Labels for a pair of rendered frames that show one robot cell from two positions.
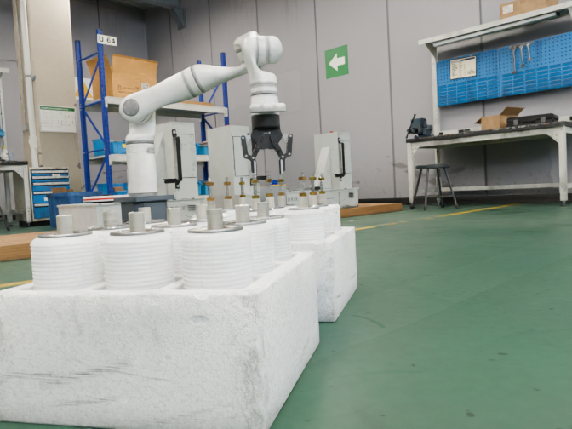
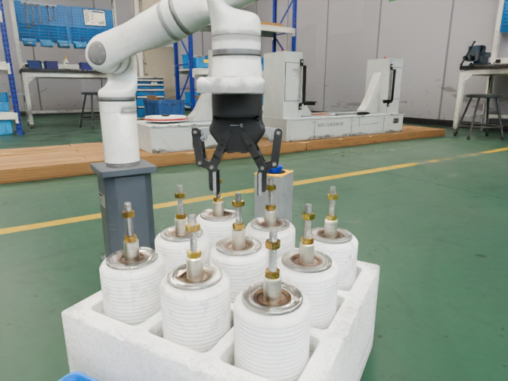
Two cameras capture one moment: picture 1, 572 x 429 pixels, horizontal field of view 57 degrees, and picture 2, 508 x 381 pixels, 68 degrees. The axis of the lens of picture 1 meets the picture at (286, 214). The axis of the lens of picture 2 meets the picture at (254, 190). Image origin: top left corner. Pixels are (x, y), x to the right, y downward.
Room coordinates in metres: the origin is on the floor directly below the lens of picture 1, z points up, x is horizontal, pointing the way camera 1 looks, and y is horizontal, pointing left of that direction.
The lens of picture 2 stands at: (0.83, -0.12, 0.50)
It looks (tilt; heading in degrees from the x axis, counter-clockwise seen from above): 15 degrees down; 13
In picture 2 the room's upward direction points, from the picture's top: straight up
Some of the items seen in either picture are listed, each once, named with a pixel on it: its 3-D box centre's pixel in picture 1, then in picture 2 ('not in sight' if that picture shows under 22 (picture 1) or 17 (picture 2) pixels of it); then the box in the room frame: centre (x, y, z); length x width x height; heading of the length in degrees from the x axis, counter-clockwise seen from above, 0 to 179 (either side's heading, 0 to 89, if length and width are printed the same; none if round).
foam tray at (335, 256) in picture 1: (273, 268); (240, 331); (1.38, 0.04, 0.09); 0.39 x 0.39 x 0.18; 75
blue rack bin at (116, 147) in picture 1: (116, 147); (199, 61); (6.38, 2.02, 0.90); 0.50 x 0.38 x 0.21; 47
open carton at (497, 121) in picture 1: (499, 121); not in sight; (5.48, -2.27, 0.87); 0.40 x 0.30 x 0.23; 32
